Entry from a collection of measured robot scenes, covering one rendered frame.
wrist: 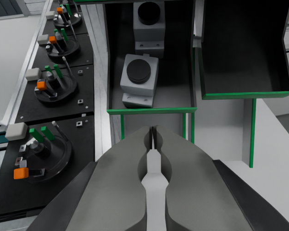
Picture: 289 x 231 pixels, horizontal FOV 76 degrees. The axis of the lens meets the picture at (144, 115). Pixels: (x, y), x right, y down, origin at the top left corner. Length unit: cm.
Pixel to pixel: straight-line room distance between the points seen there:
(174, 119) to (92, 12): 26
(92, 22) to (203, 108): 29
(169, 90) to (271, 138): 52
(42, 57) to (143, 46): 66
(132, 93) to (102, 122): 34
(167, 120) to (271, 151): 41
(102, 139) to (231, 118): 35
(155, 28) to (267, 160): 55
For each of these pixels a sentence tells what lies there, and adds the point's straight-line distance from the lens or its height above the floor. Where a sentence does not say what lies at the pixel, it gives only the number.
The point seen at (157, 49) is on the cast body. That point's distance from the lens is 29.
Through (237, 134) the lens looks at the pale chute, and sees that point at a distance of 49.
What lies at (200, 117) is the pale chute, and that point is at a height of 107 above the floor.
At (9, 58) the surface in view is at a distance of 123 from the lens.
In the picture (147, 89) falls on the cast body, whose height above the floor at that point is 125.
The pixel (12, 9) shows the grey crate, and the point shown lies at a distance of 243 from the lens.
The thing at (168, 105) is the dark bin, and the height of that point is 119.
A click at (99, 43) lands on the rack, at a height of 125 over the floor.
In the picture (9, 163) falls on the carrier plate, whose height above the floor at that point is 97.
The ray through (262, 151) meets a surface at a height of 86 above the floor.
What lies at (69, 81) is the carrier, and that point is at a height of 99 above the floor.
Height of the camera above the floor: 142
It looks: 53 degrees down
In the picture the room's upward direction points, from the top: 4 degrees counter-clockwise
